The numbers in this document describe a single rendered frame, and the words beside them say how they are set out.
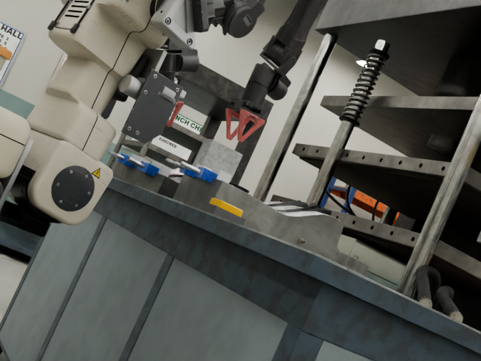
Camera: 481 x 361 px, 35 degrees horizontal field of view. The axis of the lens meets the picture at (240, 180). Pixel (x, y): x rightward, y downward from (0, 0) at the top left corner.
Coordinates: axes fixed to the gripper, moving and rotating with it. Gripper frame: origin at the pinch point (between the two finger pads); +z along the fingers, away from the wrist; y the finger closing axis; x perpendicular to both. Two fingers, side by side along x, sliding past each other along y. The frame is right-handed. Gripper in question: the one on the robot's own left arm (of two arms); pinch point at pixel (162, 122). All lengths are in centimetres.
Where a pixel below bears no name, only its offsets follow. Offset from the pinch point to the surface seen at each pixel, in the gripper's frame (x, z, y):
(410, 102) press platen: -108, -5, -3
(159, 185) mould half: 6.8, 15.9, -10.5
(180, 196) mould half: 6.1, 16.8, -19.9
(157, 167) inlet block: 5.1, 11.8, -6.4
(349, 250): -76, 46, -10
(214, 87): -280, 33, 338
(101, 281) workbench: 15.2, 47.4, 4.2
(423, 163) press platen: -88, 12, -27
